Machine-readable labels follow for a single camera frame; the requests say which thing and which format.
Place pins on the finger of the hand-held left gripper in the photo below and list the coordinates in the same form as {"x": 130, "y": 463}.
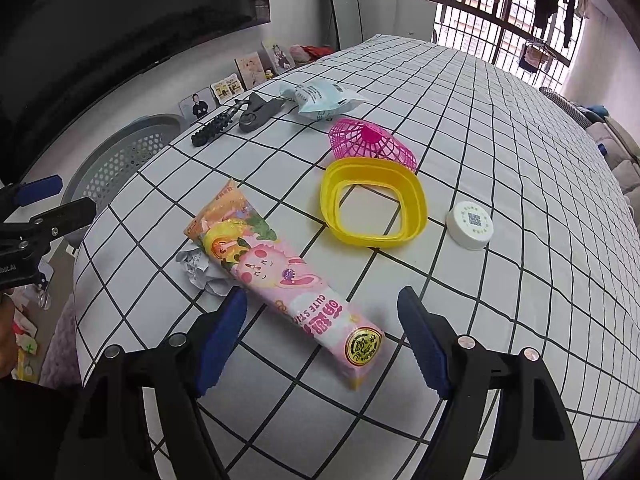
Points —
{"x": 65, "y": 215}
{"x": 39, "y": 191}

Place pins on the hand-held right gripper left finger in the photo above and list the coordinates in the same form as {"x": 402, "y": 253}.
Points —
{"x": 225, "y": 342}

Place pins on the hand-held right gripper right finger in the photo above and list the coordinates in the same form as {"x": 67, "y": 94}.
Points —
{"x": 425, "y": 342}

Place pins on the grey perforated plastic basket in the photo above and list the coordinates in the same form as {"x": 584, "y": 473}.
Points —
{"x": 120, "y": 160}

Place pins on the pink cartoon snack packet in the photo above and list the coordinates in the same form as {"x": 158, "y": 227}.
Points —
{"x": 280, "y": 280}

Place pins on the light blue wipes packet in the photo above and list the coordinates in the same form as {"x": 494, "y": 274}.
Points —
{"x": 320, "y": 97}

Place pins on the white black-checked tablecloth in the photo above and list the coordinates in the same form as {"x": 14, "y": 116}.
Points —
{"x": 500, "y": 335}

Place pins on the crumpled white paper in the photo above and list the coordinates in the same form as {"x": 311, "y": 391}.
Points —
{"x": 202, "y": 270}

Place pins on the colourful paper cards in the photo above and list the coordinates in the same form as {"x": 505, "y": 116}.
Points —
{"x": 25, "y": 345}

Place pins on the purple fuzzy rug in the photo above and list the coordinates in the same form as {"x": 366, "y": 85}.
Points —
{"x": 62, "y": 345}

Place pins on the white bottle cap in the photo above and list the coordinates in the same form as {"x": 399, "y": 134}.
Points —
{"x": 470, "y": 225}

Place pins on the black curved television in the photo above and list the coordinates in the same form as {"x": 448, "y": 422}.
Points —
{"x": 100, "y": 35}

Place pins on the pink plastic mesh basket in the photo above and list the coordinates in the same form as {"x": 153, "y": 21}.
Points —
{"x": 375, "y": 137}

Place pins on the grey face mask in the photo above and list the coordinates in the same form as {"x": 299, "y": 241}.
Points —
{"x": 260, "y": 110}

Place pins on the checkered cushion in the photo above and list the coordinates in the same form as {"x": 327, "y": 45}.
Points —
{"x": 565, "y": 105}

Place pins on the beige sofa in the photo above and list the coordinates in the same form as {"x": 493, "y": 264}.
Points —
{"x": 620, "y": 145}

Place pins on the pink cloth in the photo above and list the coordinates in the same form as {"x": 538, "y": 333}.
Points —
{"x": 299, "y": 52}

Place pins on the blue cloth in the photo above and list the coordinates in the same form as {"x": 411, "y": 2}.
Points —
{"x": 597, "y": 111}

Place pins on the red cloth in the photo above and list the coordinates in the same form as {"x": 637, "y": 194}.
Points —
{"x": 317, "y": 51}

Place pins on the hanging clip drying rack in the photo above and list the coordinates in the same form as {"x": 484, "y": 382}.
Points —
{"x": 535, "y": 55}

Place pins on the white cabinet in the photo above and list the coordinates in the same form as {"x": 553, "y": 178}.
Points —
{"x": 412, "y": 17}

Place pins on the black window grille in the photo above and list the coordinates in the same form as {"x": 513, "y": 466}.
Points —
{"x": 480, "y": 20}

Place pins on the white leaning board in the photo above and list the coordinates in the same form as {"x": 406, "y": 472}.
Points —
{"x": 345, "y": 0}

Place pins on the portrait photo frame dark suit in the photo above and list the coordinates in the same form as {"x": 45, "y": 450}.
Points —
{"x": 196, "y": 105}

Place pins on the yellow cartoon photo frame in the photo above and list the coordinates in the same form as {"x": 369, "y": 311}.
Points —
{"x": 226, "y": 89}

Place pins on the child photo frame beige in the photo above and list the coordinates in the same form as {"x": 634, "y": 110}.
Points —
{"x": 251, "y": 70}

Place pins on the child photo frame white border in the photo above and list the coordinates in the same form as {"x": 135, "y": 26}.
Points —
{"x": 280, "y": 57}

